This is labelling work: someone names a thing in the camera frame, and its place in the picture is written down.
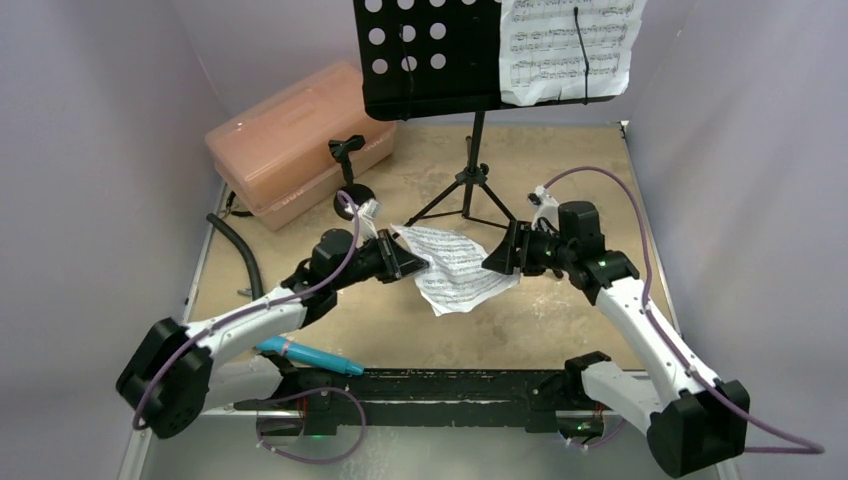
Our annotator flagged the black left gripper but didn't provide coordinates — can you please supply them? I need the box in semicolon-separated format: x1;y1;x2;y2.
332;229;428;291

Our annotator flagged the sheet music page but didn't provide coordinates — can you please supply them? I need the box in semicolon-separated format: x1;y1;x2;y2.
498;0;646;107
392;225;520;316

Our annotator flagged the black folding music stand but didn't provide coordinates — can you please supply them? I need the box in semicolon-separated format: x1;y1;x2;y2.
353;1;585;219

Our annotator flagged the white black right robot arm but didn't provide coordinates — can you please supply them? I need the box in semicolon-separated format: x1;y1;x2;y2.
482;201;750;478

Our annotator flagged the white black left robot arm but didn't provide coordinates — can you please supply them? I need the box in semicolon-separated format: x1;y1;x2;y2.
116;229;429;439

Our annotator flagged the black microphone desk stand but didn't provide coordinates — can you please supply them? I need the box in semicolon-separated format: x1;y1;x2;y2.
328;135;376;206

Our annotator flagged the pink translucent plastic case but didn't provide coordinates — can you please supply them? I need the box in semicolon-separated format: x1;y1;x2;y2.
205;62;397;231

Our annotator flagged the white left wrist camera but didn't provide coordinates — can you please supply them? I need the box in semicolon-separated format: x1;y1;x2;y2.
356;199;382;242

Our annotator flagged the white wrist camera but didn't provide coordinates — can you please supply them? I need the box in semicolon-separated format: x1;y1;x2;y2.
356;199;382;242
527;185;559;234

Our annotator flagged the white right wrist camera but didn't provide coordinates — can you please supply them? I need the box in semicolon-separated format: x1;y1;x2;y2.
527;185;559;234

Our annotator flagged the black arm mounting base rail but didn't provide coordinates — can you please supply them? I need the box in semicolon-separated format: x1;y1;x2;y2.
234;368;614;440

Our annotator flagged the black rubber hose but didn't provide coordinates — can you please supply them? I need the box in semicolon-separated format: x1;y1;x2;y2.
205;212;266;303

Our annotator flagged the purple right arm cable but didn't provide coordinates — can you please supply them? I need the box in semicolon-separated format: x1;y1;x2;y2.
541;165;826;456

